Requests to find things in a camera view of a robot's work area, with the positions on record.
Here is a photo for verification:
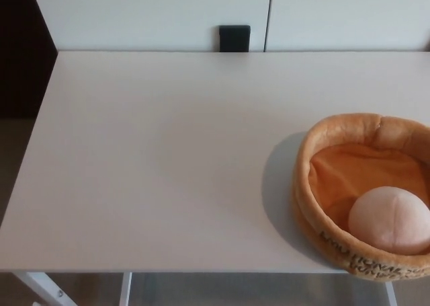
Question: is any peach plush dumpling toy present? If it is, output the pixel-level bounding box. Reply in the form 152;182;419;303
348;186;430;255

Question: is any orange round plush plate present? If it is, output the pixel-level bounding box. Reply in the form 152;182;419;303
291;114;430;283

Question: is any white cabinet front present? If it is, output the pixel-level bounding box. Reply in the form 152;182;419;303
28;0;430;53

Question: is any white slanted metal bar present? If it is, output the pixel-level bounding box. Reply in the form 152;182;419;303
13;271;70;306

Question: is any black rectangular wall socket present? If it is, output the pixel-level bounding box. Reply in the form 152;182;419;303
218;24;251;53

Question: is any white table leg frame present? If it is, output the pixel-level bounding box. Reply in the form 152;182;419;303
121;272;134;306
385;281;397;306

